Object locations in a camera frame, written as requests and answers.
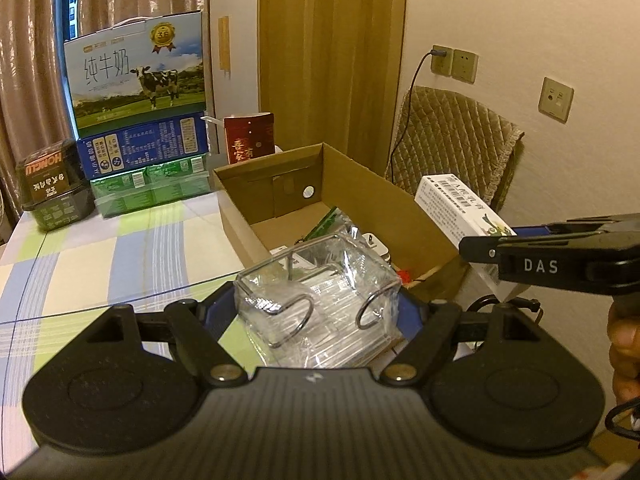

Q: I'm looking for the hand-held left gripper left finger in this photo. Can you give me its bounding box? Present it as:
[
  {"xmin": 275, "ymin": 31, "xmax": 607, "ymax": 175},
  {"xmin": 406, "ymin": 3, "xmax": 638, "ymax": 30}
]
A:
[{"xmin": 87, "ymin": 285, "xmax": 246, "ymax": 386}]

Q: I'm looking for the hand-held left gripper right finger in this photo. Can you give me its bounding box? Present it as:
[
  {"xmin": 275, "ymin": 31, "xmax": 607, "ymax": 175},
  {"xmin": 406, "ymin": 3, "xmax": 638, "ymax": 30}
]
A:
[{"xmin": 380, "ymin": 290, "xmax": 543, "ymax": 386}]

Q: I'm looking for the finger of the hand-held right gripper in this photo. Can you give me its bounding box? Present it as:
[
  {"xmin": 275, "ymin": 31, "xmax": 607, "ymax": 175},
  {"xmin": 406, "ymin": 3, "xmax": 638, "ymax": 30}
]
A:
[
  {"xmin": 459, "ymin": 230, "xmax": 616, "ymax": 267},
  {"xmin": 515, "ymin": 212, "xmax": 640, "ymax": 236}
]

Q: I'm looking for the white cow print box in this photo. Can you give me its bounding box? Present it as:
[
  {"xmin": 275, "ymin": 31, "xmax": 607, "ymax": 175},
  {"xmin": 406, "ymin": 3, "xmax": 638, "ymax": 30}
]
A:
[{"xmin": 414, "ymin": 174, "xmax": 518, "ymax": 306}]

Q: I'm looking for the white square night light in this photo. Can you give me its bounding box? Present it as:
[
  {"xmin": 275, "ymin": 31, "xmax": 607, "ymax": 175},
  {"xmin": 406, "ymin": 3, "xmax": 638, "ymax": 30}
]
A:
[{"xmin": 362, "ymin": 232, "xmax": 393, "ymax": 261}]

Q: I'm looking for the clear plastic ring holder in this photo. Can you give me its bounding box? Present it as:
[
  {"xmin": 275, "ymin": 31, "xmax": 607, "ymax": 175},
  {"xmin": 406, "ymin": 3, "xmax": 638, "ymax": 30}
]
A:
[{"xmin": 234, "ymin": 225, "xmax": 402, "ymax": 368}]

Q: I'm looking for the brown cardboard box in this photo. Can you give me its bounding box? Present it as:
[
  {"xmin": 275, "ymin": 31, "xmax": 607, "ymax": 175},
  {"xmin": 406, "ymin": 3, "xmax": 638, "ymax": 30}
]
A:
[{"xmin": 212, "ymin": 141, "xmax": 531, "ymax": 306}]

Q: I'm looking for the green medicine box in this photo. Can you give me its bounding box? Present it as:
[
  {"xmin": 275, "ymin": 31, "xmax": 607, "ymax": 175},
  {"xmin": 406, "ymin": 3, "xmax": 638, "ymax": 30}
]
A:
[{"xmin": 305, "ymin": 206, "xmax": 346, "ymax": 241}]

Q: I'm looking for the checked tablecloth desktop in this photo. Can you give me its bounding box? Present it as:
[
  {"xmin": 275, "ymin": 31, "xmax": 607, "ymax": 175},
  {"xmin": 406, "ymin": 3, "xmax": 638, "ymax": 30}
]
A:
[{"xmin": 0, "ymin": 187, "xmax": 416, "ymax": 376}]

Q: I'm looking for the person's right hand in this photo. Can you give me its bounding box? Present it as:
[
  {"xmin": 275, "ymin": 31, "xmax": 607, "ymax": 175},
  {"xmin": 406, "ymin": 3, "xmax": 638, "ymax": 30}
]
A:
[{"xmin": 606, "ymin": 300, "xmax": 640, "ymax": 403}]

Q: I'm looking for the quilted chair cover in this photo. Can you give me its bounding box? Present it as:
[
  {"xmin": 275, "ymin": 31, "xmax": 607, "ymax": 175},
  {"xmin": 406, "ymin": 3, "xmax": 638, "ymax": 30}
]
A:
[{"xmin": 385, "ymin": 85, "xmax": 526, "ymax": 216}]

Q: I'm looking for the green drink pack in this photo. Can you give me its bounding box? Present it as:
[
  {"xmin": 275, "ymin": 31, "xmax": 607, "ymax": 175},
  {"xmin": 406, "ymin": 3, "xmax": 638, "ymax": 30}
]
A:
[{"xmin": 90, "ymin": 156, "xmax": 211, "ymax": 220}]

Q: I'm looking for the red gift bag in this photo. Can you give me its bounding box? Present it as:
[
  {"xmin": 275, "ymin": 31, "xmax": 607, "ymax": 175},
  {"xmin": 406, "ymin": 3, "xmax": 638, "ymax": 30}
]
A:
[{"xmin": 223, "ymin": 111, "xmax": 275, "ymax": 165}]

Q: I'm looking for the blue carton box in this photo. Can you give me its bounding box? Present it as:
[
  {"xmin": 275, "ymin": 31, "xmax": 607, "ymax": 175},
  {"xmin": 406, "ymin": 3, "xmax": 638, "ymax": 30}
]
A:
[{"xmin": 77, "ymin": 111, "xmax": 211, "ymax": 181}]

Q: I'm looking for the dark packaged food container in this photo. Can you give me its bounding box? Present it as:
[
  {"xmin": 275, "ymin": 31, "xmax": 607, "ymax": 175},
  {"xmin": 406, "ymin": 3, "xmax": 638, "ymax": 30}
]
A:
[{"xmin": 15, "ymin": 137, "xmax": 96, "ymax": 232}]

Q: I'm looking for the wooden door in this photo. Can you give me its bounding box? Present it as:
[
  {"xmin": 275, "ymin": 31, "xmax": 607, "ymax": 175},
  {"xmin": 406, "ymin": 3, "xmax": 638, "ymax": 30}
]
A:
[{"xmin": 257, "ymin": 0, "xmax": 408, "ymax": 176}]

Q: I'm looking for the cow print milk carton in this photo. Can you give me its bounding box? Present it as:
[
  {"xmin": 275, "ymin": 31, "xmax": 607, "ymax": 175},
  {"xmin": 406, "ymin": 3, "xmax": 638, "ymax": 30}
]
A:
[{"xmin": 63, "ymin": 10, "xmax": 208, "ymax": 138}]

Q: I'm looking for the window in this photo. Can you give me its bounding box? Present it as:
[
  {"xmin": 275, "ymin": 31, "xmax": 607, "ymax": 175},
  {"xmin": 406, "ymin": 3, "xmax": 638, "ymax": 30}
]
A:
[{"xmin": 55, "ymin": 0, "xmax": 83, "ymax": 41}]

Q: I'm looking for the beige wall socket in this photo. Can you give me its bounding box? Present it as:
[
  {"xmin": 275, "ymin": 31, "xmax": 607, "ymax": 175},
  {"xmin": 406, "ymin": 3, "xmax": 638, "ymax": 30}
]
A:
[
  {"xmin": 451, "ymin": 50, "xmax": 478, "ymax": 83},
  {"xmin": 538, "ymin": 76, "xmax": 574, "ymax": 122}
]

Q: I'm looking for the black power cable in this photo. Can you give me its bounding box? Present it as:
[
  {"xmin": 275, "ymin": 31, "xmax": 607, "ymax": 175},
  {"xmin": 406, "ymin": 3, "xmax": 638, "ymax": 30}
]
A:
[{"xmin": 387, "ymin": 49, "xmax": 436, "ymax": 181}]

